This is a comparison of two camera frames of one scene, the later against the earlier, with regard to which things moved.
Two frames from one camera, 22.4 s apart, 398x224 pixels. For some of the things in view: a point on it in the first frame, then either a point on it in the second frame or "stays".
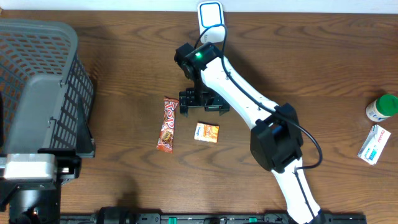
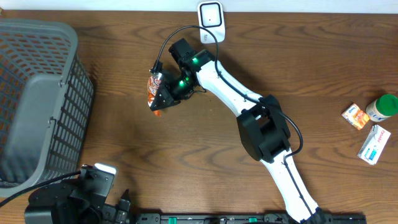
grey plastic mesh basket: x=42 y=76 stays
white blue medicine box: x=374 y=144 stays
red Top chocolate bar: x=165 y=140 → x=154 y=81
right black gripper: x=217 y=102 → x=168 y=96
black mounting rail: x=211 y=218 stays
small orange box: x=206 y=132 → x=356 y=117
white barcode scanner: x=211 y=14 stays
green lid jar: x=385 y=106 stays
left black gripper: x=70 y=166 → x=125 y=195
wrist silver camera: x=30 y=166 → x=107 y=168
